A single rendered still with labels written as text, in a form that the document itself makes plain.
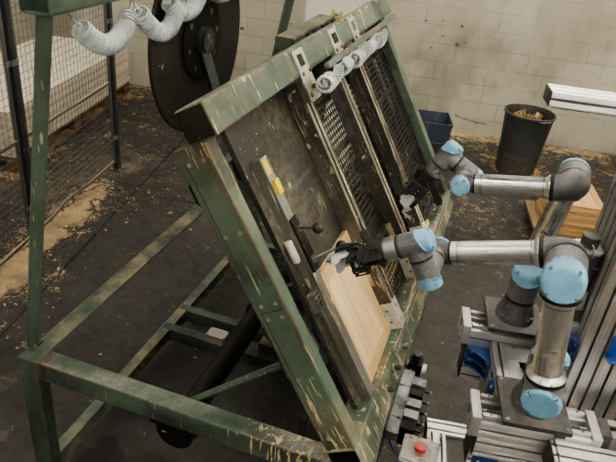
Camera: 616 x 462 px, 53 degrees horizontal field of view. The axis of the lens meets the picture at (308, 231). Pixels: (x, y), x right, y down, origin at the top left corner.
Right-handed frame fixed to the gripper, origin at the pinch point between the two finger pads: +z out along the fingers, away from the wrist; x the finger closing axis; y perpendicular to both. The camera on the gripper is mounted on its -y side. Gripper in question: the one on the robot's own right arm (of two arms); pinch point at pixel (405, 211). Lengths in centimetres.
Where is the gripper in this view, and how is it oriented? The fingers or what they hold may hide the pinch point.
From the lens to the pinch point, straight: 266.4
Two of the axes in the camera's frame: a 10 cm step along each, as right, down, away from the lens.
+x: -1.6, 4.8, -8.6
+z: -5.4, 6.9, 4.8
